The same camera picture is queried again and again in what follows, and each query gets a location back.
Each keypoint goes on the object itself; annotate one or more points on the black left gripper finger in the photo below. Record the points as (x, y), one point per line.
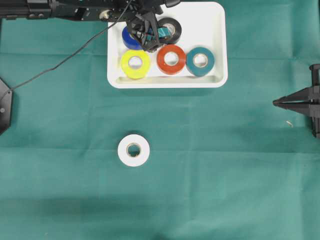
(150, 35)
(164, 33)

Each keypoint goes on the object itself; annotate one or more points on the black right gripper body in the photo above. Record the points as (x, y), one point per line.
(315, 79)

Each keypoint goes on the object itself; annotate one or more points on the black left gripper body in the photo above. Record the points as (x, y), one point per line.
(139, 25)

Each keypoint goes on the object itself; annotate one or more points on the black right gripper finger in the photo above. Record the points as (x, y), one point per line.
(299, 107)
(301, 95)

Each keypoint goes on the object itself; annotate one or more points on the black tape roll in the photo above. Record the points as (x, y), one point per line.
(174, 28)

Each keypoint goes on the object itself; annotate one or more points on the blue tape roll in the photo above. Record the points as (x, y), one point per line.
(129, 41)

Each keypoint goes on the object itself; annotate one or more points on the red tape roll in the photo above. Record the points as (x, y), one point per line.
(171, 59)

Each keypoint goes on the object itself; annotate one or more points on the yellow tape roll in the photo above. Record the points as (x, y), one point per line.
(135, 64)

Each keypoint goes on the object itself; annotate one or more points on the teal tape roll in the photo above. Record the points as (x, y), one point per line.
(200, 61)

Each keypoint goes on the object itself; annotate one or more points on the white tape roll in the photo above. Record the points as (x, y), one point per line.
(133, 150)

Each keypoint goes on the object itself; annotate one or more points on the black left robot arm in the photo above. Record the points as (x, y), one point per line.
(110, 11)

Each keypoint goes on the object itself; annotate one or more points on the white plastic case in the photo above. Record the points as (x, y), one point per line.
(203, 25)

